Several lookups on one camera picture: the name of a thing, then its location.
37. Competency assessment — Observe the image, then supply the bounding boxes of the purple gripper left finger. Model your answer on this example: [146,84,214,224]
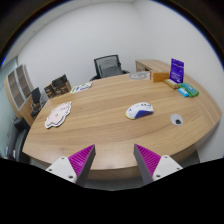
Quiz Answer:
[46,145,96,186]

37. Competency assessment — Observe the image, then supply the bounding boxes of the wooden shelf cabinet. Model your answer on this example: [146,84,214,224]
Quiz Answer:
[4,65,34,125]

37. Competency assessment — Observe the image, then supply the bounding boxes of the black mesh office chair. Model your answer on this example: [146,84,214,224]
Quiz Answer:
[91,55,128,81]

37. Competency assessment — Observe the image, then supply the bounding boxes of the round grey coaster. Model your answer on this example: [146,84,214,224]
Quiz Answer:
[128,71,150,80]

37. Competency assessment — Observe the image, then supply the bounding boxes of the dark wooden desk organizer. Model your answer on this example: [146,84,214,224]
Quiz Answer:
[44,75,71,99]

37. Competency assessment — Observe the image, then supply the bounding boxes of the tan flat box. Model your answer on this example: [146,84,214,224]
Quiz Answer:
[163,79,180,89]

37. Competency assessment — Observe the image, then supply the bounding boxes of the black chair at left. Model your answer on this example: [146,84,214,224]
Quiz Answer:
[31,88,46,117]

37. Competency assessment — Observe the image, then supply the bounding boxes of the black chair lower left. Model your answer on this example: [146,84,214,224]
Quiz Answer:
[6,117,30,164]

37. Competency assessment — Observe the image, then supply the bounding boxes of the grey table cable grommet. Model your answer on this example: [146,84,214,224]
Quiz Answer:
[170,114,183,126]

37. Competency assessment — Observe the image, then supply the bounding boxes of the purple standing card box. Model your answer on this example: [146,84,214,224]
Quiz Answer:
[170,59,184,83]

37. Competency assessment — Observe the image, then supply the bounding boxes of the green flat box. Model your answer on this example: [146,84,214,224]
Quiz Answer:
[179,83,199,97]

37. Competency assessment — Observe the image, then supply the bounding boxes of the white green printed leaflet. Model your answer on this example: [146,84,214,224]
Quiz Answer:
[70,81,92,93]

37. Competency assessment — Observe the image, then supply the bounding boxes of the white and blue computer mouse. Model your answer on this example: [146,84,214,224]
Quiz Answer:
[126,102,154,120]

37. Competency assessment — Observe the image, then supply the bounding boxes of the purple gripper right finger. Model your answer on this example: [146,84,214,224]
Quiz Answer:
[133,144,182,185]

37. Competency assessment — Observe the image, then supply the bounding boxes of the wooden side desk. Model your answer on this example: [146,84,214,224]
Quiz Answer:
[136,59,170,72]

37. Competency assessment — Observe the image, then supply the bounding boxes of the light blue small box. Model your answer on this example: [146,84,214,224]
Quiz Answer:
[178,88,189,97]

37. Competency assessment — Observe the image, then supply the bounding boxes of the orange cardboard box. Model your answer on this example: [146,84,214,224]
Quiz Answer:
[151,71,169,82]

